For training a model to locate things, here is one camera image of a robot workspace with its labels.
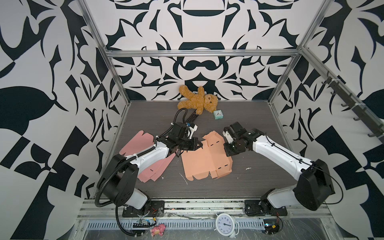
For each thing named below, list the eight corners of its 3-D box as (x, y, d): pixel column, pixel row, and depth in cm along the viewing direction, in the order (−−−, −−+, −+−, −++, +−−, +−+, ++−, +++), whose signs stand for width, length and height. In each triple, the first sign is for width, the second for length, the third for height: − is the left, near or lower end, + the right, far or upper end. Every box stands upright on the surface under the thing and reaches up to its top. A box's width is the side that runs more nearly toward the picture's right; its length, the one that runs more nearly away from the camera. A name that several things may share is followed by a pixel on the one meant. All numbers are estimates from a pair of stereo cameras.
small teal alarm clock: (213, 119, 112) (214, 117, 110) (213, 111, 116) (213, 109, 114) (223, 119, 112) (223, 117, 110) (222, 111, 116) (222, 109, 114)
